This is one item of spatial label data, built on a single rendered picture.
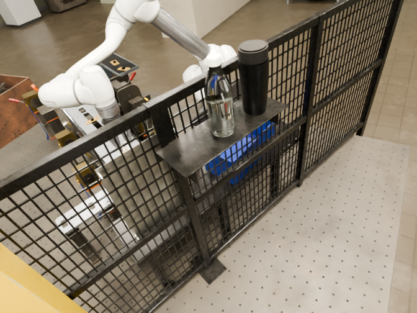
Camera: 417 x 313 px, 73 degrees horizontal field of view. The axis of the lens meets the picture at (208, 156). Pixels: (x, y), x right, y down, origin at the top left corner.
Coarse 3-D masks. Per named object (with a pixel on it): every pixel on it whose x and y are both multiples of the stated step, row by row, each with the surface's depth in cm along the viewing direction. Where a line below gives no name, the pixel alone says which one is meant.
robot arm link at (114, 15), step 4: (112, 8) 141; (112, 12) 140; (116, 12) 139; (112, 16) 140; (116, 16) 140; (120, 16) 140; (108, 20) 142; (112, 20) 140; (116, 20) 140; (120, 20) 141; (124, 20) 141; (128, 20) 142; (124, 24) 142; (128, 24) 143; (132, 24) 145; (128, 28) 145
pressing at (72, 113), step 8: (64, 112) 179; (72, 112) 177; (80, 112) 175; (88, 112) 174; (96, 112) 173; (72, 120) 170; (80, 120) 168; (96, 120) 166; (80, 128) 163; (88, 128) 161; (96, 128) 160; (120, 136) 151; (136, 136) 149; (136, 144) 144; (96, 152) 144; (104, 152) 143; (104, 160) 138
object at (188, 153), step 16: (240, 112) 78; (272, 112) 76; (160, 128) 68; (208, 128) 75; (240, 128) 73; (256, 128) 72; (160, 144) 70; (176, 144) 72; (192, 144) 71; (208, 144) 70; (224, 144) 69; (160, 160) 73; (176, 160) 67; (192, 160) 66; (208, 160) 66; (192, 176) 67
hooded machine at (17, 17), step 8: (0, 0) 697; (8, 0) 695; (16, 0) 709; (24, 0) 724; (32, 0) 740; (0, 8) 720; (8, 8) 702; (16, 8) 714; (24, 8) 729; (32, 8) 745; (8, 16) 726; (16, 16) 718; (24, 16) 734; (32, 16) 750; (40, 16) 767; (8, 24) 752; (16, 24) 731; (24, 24) 742
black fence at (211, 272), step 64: (320, 64) 106; (384, 64) 144; (128, 128) 63; (192, 128) 77; (320, 128) 133; (0, 192) 51; (128, 192) 73; (192, 192) 91; (128, 256) 84; (192, 256) 110
